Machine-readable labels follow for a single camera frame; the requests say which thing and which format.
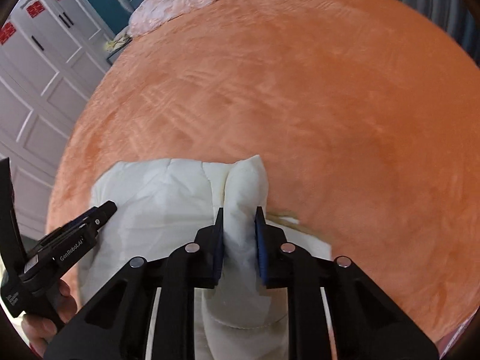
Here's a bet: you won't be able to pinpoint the white quilted padded garment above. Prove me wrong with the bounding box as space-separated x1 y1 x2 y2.
76 154 333 360

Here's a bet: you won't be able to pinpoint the person's left hand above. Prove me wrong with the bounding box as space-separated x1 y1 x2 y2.
20 279 79 357

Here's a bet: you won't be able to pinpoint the orange plush bed blanket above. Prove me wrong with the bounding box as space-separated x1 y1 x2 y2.
46 0 479 341

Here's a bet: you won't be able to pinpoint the dark bedside table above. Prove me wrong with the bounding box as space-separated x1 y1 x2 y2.
106 43 128 66

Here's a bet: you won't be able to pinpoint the white panelled wardrobe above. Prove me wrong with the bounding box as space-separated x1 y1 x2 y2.
1 0 113 240

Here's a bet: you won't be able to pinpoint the yellow-white items on nightstand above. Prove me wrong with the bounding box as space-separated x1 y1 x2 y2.
104 27 132 53

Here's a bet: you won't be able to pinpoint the blue-grey curtain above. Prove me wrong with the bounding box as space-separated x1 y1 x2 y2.
399 0 479 63

